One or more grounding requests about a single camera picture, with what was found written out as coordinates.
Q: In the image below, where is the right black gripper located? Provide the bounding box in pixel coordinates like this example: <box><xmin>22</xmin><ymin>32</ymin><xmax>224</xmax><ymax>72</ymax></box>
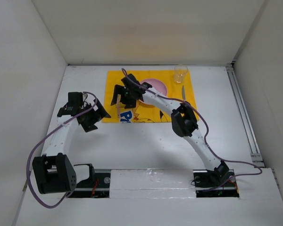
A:
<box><xmin>111</xmin><ymin>84</ymin><xmax>137</xmax><ymax>108</ymax></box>

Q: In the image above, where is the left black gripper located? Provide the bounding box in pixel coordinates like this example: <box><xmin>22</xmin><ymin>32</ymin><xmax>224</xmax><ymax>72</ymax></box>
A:
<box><xmin>80</xmin><ymin>99</ymin><xmax>110</xmax><ymax>131</ymax></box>

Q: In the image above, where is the fork with pink handle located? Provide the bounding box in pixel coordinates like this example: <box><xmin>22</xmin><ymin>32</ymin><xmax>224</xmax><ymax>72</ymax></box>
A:
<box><xmin>116</xmin><ymin>94</ymin><xmax>121</xmax><ymax>118</ymax></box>

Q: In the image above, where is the yellow cartoon print cloth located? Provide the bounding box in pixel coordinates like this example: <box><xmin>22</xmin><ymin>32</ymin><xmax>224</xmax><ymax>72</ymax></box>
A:
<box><xmin>102</xmin><ymin>70</ymin><xmax>197</xmax><ymax>123</ymax></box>

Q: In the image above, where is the pink round plate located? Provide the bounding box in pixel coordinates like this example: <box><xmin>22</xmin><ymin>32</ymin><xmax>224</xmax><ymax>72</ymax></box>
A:
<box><xmin>140</xmin><ymin>78</ymin><xmax>168</xmax><ymax>105</ymax></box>

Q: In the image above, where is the clear drinking glass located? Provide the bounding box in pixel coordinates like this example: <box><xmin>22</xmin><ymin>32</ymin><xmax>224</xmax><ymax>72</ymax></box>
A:
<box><xmin>174</xmin><ymin>65</ymin><xmax>189</xmax><ymax>83</ymax></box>

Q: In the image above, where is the knife with pink handle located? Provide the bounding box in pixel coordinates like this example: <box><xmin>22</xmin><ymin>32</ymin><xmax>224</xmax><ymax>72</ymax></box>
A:
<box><xmin>182</xmin><ymin>85</ymin><xmax>186</xmax><ymax>101</ymax></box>

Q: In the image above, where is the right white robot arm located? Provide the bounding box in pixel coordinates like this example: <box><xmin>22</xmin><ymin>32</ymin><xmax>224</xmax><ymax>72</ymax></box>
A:
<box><xmin>111</xmin><ymin>69</ymin><xmax>229</xmax><ymax>187</ymax></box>

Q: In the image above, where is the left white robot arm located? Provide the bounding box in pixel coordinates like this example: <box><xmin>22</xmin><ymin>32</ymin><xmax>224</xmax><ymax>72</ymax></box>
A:
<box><xmin>32</xmin><ymin>92</ymin><xmax>110</xmax><ymax>194</ymax></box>

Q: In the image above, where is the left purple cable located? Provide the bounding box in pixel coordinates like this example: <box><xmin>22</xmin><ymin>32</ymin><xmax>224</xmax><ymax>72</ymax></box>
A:
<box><xmin>27</xmin><ymin>91</ymin><xmax>100</xmax><ymax>209</ymax></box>

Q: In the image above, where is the purple cable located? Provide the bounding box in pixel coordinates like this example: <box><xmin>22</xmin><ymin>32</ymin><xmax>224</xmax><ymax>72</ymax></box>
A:
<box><xmin>121</xmin><ymin>68</ymin><xmax>263</xmax><ymax>191</ymax></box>
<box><xmin>27</xmin><ymin>91</ymin><xmax>100</xmax><ymax>209</ymax></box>

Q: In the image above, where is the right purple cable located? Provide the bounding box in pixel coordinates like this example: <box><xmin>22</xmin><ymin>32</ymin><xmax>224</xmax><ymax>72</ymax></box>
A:
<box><xmin>121</xmin><ymin>68</ymin><xmax>263</xmax><ymax>191</ymax></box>

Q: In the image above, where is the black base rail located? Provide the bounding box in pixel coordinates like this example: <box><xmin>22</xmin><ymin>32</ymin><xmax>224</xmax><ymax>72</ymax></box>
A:
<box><xmin>71</xmin><ymin>169</ymin><xmax>240</xmax><ymax>199</ymax></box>

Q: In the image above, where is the aluminium side rail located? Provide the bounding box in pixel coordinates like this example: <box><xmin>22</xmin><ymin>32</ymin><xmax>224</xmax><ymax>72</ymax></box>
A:
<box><xmin>225</xmin><ymin>64</ymin><xmax>266</xmax><ymax>168</ymax></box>

